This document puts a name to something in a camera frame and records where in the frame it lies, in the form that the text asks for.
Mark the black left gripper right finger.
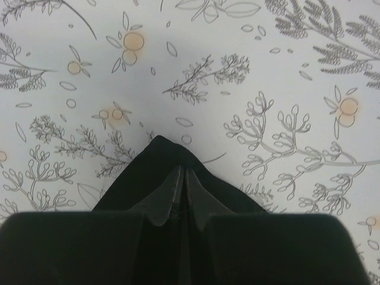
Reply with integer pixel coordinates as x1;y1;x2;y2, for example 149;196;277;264
186;170;369;284

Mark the floral patterned table mat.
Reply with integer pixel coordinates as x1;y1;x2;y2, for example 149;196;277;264
1;1;379;284

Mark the black t shirt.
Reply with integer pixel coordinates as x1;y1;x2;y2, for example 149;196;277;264
93;135;267;214

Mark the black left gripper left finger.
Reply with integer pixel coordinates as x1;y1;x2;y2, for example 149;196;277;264
1;167;183;284

